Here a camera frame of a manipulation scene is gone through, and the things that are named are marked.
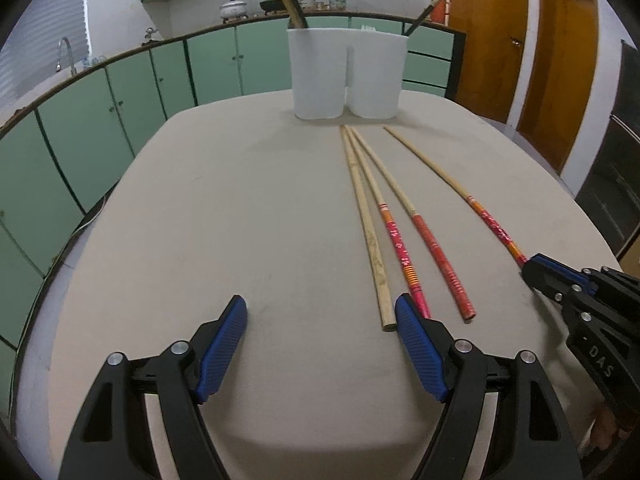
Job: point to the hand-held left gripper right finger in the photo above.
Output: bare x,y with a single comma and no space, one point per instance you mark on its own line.
420,350

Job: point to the orange thermos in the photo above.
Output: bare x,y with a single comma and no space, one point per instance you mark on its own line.
439,10

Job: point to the white two-compartment utensil holder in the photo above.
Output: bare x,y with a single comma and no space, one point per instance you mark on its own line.
320,75

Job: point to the black cabinet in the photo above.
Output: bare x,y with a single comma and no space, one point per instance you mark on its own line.
615,170

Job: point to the black wok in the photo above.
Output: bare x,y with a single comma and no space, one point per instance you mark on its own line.
267,6

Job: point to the silver pot with lid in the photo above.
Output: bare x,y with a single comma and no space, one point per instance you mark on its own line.
233,10

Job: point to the black chopstick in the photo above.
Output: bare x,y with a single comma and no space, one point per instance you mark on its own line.
425,12

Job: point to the person's right hand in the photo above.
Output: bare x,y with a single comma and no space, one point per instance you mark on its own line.
607,422

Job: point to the brown wooden door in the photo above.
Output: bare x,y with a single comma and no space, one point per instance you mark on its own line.
490,35
560,60

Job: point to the small grey countertop object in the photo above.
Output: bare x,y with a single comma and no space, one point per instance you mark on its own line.
151,35

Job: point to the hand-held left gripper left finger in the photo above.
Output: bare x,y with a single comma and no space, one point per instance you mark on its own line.
222,350

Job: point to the metal kitchen faucet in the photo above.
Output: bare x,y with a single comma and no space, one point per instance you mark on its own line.
64,42

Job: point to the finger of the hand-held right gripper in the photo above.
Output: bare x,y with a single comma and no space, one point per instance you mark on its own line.
565,267
542,280

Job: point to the white window blind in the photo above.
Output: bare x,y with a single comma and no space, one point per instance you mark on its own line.
55,25

